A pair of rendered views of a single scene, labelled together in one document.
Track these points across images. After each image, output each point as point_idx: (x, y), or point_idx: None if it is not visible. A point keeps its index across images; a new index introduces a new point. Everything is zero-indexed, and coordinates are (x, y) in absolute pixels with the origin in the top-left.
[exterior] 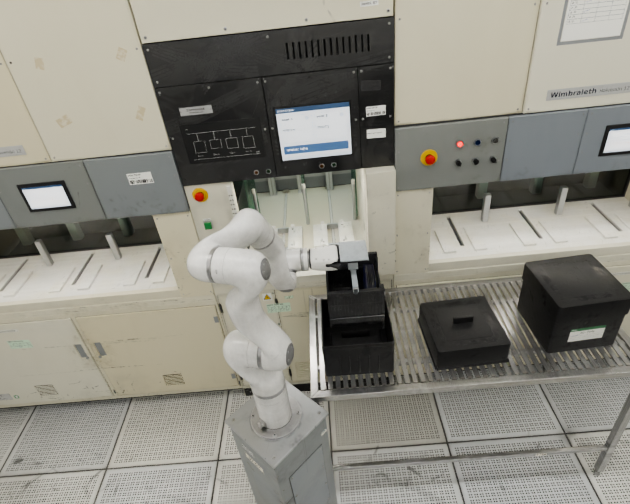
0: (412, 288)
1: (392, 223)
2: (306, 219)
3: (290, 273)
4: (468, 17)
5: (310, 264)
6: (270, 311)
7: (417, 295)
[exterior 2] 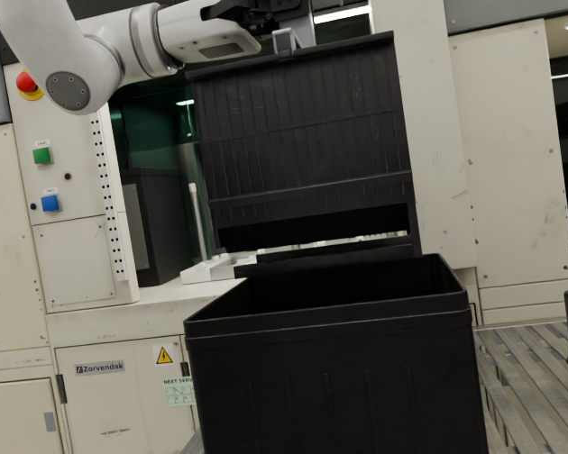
0: (537, 322)
1: (449, 105)
2: (292, 245)
3: (89, 41)
4: None
5: (159, 26)
6: (171, 402)
7: (555, 330)
